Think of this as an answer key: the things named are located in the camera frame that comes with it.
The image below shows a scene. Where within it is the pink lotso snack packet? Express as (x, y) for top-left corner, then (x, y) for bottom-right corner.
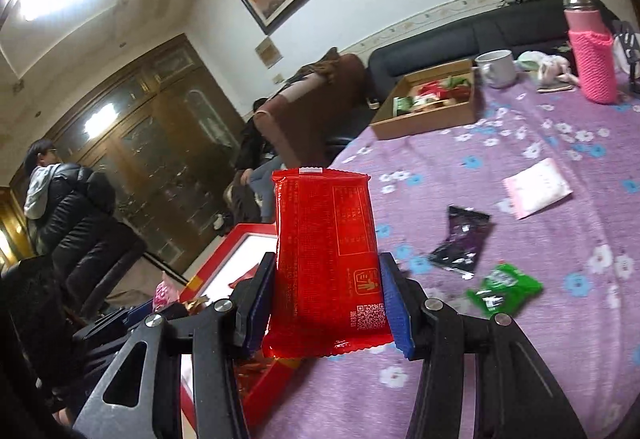
(152, 279), (181, 312)

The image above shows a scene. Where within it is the green candy packet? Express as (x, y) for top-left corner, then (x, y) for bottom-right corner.
(466, 263), (544, 317)

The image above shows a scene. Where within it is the long red snack packet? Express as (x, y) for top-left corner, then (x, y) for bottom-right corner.
(262, 168), (393, 359)

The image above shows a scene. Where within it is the red tray box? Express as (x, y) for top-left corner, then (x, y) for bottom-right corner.
(180, 223), (302, 433)

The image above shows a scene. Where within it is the standing person black jacket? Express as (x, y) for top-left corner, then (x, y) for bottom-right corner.
(23, 139), (157, 306)

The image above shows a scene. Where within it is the seated person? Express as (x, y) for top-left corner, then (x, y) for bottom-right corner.
(231, 98), (282, 223)

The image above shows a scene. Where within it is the black purple snack packet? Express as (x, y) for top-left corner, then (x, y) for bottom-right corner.
(428, 205), (491, 280)

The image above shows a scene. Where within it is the purple floral tablecloth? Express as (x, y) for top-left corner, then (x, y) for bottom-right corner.
(332, 80), (639, 438)

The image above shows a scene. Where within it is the wooden cabinet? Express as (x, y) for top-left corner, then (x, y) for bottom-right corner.
(46, 34), (243, 272)

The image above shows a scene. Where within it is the white pink sachet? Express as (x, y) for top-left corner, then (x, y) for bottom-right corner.
(502, 158), (573, 220)

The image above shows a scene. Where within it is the brown armchair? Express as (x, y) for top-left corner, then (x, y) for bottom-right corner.
(254, 55), (366, 168)

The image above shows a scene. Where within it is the brown cardboard box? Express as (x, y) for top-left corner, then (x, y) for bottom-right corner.
(370, 59), (476, 140)

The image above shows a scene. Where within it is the white mug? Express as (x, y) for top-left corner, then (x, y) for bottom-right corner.
(475, 49), (518, 89)

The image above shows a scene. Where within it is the pink sleeved thermos bottle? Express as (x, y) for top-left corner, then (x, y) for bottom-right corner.
(563, 0), (617, 104)

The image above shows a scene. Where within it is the black leather sofa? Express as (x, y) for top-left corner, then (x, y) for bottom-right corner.
(367, 0), (577, 102)

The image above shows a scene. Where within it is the small wall plaque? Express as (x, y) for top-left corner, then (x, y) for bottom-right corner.
(255, 36), (282, 69)

